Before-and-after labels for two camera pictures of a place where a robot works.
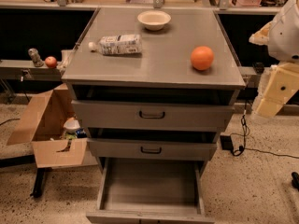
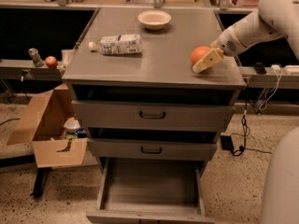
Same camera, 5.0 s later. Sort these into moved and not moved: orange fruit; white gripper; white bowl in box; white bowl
Moved: white gripper
Not moved: white bowl in box; orange fruit; white bowl
